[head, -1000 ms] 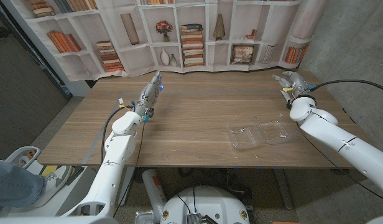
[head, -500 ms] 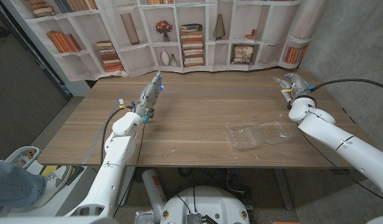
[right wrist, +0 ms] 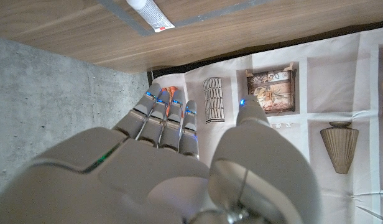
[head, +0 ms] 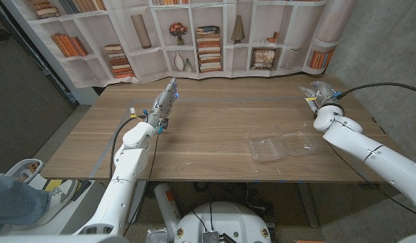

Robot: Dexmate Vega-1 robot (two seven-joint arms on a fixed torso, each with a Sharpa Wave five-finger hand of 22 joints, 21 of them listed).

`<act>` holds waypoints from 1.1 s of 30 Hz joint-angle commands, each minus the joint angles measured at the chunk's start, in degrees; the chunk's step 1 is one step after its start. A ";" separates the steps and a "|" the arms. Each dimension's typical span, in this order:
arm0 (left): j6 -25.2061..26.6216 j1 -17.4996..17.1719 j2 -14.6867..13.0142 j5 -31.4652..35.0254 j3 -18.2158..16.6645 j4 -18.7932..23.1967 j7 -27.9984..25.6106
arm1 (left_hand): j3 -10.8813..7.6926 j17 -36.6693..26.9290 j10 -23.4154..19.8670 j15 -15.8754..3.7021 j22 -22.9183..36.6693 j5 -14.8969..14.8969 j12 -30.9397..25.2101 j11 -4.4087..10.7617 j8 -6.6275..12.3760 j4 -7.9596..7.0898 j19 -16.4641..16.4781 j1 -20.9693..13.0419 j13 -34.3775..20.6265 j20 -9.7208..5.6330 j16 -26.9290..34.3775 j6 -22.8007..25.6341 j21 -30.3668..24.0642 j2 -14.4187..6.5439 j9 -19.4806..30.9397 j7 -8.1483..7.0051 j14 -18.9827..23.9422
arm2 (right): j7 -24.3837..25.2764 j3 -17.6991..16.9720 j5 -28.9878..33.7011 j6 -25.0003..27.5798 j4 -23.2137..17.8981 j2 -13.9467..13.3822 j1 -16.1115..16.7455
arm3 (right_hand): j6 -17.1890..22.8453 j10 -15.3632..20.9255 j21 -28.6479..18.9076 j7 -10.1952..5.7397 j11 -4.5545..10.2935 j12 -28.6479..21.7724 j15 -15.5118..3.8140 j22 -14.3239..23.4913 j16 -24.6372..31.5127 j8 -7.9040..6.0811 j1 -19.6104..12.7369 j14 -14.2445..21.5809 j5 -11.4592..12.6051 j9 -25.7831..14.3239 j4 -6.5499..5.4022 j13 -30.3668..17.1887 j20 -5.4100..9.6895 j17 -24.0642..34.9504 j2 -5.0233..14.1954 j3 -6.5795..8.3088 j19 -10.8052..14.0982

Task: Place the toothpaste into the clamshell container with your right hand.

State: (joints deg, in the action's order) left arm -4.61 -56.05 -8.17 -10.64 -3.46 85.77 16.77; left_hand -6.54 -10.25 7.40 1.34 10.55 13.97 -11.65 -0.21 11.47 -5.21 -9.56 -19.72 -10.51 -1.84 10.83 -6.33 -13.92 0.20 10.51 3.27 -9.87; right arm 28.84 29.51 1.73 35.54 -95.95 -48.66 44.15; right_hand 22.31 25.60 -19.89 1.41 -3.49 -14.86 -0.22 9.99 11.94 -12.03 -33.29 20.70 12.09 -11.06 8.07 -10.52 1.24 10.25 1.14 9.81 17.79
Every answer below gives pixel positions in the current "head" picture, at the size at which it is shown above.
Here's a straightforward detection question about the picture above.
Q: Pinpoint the white plastic footrest base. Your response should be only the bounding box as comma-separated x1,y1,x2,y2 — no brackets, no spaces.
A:
0,158,107,237

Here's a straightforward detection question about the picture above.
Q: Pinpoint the clear plastic clamshell container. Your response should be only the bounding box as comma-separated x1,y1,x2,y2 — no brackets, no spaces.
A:
245,130,322,163

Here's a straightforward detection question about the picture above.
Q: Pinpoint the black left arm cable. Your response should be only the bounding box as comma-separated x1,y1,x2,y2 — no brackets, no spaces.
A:
108,115,148,182

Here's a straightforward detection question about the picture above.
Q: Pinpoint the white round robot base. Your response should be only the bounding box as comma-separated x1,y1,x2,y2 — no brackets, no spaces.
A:
174,201,272,243

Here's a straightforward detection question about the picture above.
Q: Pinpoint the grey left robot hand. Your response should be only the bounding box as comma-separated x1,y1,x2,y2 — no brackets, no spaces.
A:
147,78,180,131

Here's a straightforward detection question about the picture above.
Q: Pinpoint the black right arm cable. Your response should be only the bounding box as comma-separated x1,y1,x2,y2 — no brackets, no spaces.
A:
336,82,416,99

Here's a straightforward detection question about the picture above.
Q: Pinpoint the printed bookshelf backdrop cloth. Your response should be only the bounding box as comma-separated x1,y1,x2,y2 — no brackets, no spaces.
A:
1,0,357,89

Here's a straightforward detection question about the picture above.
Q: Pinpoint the white sneaker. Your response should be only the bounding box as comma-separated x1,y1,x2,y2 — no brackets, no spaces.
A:
35,179,79,226

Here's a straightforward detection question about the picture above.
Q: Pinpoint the white roll with orange label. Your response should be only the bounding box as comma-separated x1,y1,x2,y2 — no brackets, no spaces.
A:
153,183,182,234

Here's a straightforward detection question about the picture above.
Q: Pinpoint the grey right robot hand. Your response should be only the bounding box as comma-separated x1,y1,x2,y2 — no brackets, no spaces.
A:
297,80,344,114

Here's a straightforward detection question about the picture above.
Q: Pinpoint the white table leg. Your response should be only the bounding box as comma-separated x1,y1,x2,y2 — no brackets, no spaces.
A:
128,181,147,225

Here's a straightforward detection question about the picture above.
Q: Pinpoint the person's leg in jeans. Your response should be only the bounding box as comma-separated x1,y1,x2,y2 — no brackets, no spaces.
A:
0,173,52,236

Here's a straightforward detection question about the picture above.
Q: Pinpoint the foil tray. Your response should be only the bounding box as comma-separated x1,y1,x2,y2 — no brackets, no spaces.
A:
146,228,168,243

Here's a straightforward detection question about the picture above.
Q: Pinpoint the black floor cable bundle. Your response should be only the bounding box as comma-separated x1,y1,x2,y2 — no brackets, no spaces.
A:
192,182,275,217

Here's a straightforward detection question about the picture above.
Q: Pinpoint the grey table leg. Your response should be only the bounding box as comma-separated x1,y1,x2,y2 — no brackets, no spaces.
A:
297,183,319,229

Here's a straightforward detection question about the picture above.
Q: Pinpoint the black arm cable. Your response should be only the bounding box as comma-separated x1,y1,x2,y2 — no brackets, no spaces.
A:
108,115,148,182
336,82,416,99

